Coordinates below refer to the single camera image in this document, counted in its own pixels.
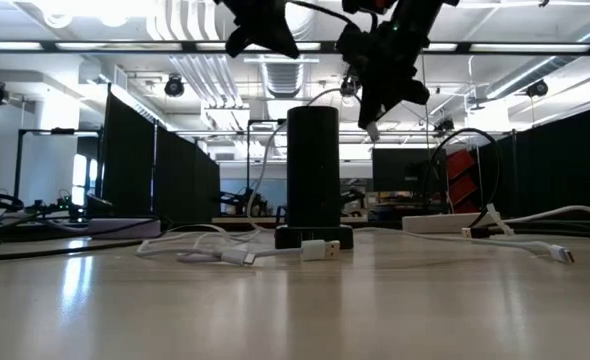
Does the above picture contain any black metal rack frame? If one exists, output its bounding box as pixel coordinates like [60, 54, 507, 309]
[13, 128, 105, 214]

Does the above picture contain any white power strip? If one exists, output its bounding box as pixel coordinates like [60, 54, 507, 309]
[402, 212, 496, 235]

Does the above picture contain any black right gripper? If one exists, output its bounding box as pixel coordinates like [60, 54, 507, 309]
[335, 22, 431, 130]

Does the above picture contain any white cable tie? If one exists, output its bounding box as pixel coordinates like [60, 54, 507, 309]
[485, 202, 516, 237]

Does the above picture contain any silver ventilation duct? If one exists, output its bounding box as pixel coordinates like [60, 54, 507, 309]
[247, 0, 317, 100]

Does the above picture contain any black cable loop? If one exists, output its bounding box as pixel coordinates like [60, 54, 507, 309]
[0, 191, 25, 251]

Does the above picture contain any black curtain panel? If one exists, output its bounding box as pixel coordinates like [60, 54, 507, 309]
[477, 99, 590, 222]
[100, 82, 222, 225]

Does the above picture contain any black tower power strip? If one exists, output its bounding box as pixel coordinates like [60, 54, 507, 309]
[273, 105, 355, 251]

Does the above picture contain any lavender round power hub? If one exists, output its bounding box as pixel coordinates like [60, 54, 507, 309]
[88, 218, 162, 240]

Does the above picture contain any white USB cable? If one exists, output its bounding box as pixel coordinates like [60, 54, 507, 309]
[135, 223, 342, 267]
[246, 87, 576, 265]

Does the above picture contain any white power strip cord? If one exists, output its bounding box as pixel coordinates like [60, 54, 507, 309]
[502, 204, 590, 226]

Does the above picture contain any black USB cable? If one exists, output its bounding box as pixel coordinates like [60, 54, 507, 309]
[421, 127, 504, 240]
[0, 215, 174, 263]

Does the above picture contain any green electronics board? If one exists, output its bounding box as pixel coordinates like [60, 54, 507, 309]
[24, 195, 114, 224]

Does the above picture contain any LED light bar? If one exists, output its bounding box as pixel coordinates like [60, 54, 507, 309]
[0, 40, 590, 56]

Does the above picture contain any red storage bin shelf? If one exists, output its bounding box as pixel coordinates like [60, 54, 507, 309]
[446, 148, 480, 216]

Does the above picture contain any black aluminium table frame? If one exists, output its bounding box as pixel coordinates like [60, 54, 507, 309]
[167, 222, 590, 245]

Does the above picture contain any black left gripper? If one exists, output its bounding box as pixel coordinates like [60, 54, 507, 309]
[213, 0, 302, 60]

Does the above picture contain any black monitor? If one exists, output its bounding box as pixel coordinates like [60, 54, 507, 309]
[372, 148, 449, 195]

